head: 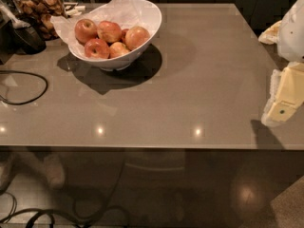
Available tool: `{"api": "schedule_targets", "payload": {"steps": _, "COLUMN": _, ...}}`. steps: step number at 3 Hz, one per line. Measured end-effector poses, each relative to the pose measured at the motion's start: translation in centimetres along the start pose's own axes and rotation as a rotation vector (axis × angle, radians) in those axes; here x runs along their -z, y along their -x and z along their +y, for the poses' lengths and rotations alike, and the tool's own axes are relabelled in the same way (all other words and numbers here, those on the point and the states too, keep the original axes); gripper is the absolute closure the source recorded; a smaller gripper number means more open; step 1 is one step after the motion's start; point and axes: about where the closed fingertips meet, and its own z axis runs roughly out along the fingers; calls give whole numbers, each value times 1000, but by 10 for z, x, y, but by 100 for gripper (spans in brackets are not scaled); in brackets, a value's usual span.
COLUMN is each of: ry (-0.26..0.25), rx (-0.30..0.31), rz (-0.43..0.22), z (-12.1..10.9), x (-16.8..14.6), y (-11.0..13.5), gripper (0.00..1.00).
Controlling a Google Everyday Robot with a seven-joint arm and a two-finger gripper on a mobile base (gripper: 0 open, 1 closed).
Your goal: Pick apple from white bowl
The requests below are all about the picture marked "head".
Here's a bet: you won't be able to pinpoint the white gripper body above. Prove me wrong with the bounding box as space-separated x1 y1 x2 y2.
277 0 304 63

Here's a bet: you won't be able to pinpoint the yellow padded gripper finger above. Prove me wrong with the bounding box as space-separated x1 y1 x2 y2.
258 21 281 45
261 62 304 127

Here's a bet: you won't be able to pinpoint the red-yellow apple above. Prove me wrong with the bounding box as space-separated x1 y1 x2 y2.
124 26 150 50

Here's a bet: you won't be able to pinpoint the white ceramic bowl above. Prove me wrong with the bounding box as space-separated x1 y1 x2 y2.
68 0 162 71

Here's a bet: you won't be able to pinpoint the small red apple behind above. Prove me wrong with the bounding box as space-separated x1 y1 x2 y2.
121 28 129 44

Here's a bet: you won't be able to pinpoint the white paper bowl liner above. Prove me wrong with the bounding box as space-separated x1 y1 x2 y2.
50 0 140 45

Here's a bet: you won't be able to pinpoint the yellow-red apple front middle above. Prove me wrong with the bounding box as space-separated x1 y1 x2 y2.
109 42 130 58

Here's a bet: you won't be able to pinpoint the red apple top middle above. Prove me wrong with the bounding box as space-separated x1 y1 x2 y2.
97 21 122 43

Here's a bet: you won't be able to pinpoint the red apple front left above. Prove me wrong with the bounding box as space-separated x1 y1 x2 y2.
85 38 110 59

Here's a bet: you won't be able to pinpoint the red apple far left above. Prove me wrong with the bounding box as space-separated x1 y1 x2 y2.
74 19 97 44

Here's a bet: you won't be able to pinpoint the small white items behind bowl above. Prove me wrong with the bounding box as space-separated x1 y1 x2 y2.
65 5 86 17

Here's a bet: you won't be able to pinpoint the glass jar of snacks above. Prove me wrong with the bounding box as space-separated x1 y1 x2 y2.
13 0 66 40

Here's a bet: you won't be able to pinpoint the black round appliance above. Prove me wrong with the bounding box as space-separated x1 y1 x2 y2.
9 18 47 54

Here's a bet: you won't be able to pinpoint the black cable on table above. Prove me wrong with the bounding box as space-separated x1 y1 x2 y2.
0 69 49 106

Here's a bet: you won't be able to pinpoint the black cables on floor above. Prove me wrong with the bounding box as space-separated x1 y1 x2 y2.
0 161 131 228

